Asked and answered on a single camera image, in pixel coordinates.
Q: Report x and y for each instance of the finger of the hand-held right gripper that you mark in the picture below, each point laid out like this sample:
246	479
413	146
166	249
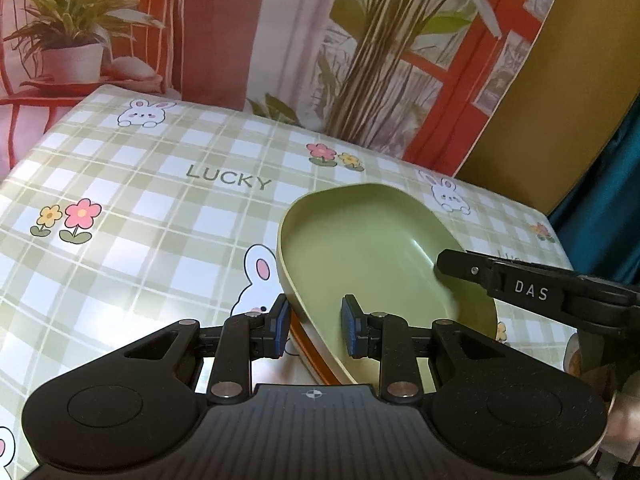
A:
480	272

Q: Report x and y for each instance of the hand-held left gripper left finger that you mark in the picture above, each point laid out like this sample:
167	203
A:
284	327

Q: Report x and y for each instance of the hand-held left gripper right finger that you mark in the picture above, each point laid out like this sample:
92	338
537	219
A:
350	327

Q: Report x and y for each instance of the orange square plate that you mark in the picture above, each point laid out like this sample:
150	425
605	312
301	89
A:
312	352

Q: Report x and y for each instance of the green square plate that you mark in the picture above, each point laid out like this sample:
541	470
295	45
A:
365	245

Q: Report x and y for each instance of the person's right hand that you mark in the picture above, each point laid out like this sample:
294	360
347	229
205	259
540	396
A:
627	425

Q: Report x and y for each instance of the teal curtain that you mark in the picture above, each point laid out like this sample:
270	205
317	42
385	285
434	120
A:
605	200

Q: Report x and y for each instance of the checked tablecloth with rabbit print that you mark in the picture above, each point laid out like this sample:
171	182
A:
150	220

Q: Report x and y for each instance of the olive brown board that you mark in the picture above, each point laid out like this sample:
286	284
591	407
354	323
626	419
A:
545	85

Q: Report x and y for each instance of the printed backdrop cloth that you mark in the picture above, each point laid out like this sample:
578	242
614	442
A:
250	35

